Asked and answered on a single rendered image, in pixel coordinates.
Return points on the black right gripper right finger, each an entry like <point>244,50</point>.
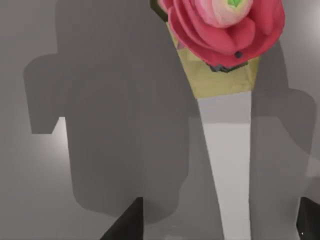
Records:
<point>309,220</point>

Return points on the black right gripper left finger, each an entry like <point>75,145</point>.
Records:
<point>130,223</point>

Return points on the pink flower in yellow pot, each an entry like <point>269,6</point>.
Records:
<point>220,37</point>

